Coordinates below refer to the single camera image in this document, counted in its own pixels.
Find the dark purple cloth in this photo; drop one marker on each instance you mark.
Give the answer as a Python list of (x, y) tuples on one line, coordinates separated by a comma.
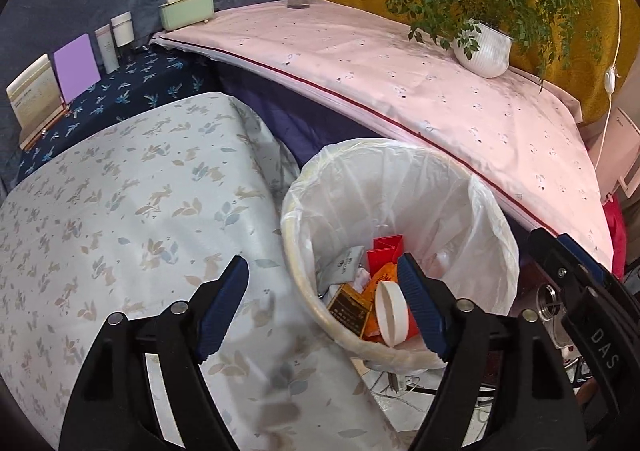
[(300, 121)]

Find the beige calendar on wooden stand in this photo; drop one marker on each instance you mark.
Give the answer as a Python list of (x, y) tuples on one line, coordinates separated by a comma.
[(32, 96)]

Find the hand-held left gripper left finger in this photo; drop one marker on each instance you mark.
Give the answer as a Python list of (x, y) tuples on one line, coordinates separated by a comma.
[(222, 306)]

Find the pink cloth with red seam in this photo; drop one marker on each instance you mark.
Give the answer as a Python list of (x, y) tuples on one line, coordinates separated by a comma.
[(375, 81)]

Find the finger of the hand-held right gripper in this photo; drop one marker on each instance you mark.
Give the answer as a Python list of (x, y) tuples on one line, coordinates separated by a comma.
[(557, 268), (582, 253)]

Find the white jar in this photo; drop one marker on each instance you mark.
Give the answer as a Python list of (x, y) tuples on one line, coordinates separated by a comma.
[(122, 28)]

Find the orange plastic bag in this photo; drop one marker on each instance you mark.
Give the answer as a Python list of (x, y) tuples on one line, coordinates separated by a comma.
[(382, 281)]

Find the cream wastebasket with white liner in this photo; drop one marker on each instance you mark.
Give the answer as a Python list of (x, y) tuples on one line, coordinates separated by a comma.
[(400, 191)]

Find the dark gold cigarette box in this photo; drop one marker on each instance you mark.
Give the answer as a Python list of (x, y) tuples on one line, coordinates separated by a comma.
[(350, 308)]

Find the dark blue floral cloth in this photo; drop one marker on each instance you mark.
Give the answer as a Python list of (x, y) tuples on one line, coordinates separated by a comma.
[(140, 76)]

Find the green tissue box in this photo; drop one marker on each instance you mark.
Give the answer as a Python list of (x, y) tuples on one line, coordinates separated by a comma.
[(185, 11)]

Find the white tube bottle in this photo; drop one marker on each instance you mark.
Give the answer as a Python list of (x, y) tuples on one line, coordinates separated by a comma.
[(106, 48)]

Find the green plant in white pot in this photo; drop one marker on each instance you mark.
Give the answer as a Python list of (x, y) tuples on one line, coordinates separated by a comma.
[(485, 51)]

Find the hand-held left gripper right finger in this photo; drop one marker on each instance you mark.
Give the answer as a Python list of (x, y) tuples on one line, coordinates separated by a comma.
[(422, 306)]

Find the pale pink plastic box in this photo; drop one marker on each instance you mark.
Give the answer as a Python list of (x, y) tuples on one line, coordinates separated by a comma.
[(622, 156)]

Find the grey cloth pouch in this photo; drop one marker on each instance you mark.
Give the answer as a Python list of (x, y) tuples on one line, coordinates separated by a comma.
[(342, 268)]

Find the large red white paper cup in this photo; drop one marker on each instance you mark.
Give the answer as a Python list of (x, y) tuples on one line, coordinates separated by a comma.
[(400, 301)]

